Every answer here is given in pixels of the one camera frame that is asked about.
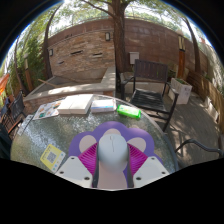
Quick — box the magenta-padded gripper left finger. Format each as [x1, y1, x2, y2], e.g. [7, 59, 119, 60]
[54, 142, 101, 189]

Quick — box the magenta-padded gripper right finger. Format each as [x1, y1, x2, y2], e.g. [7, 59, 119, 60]
[126, 143, 170, 189]

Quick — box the white computer mouse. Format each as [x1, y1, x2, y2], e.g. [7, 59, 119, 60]
[97, 133, 129, 174]

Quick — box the purple paw-print mouse pad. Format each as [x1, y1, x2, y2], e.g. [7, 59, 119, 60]
[68, 120, 164, 190]

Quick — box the yellow square card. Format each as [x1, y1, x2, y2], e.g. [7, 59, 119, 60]
[39, 143, 66, 174]

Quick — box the black metal armchair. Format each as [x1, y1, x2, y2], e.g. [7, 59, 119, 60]
[173, 138, 224, 168]

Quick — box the green packet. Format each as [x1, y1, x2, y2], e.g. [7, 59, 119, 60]
[116, 104, 142, 120]

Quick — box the large white book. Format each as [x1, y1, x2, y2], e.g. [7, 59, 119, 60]
[56, 93, 95, 116]

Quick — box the black-and-white printed leaflet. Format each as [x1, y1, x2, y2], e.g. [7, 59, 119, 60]
[16, 114, 35, 137]

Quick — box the small white book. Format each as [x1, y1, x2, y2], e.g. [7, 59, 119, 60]
[90, 98, 118, 114]

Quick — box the brown slatted chair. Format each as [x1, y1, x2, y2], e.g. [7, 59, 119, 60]
[119, 59, 179, 133]

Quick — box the stone water basin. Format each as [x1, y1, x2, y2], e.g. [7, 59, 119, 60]
[23, 64, 117, 115]

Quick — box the white planter box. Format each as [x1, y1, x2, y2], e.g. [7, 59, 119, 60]
[168, 77, 194, 105]

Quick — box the black mesh chair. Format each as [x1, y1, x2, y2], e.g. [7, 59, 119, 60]
[2, 90, 27, 134]

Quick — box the orange umbrella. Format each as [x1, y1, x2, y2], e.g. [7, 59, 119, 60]
[0, 73, 10, 96]

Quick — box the grey electrical box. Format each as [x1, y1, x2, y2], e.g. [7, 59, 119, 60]
[129, 51, 140, 66]

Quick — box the thin leaning tree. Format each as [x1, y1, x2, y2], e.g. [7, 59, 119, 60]
[41, 6, 59, 79]

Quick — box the thin tree by fence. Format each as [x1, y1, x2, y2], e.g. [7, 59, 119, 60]
[184, 18, 202, 74]

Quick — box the large forked tree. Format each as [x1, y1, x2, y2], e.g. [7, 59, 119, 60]
[81, 0, 144, 74]

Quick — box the wooden lamp post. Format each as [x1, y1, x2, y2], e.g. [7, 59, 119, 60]
[177, 34, 187, 79]
[23, 54, 34, 93]

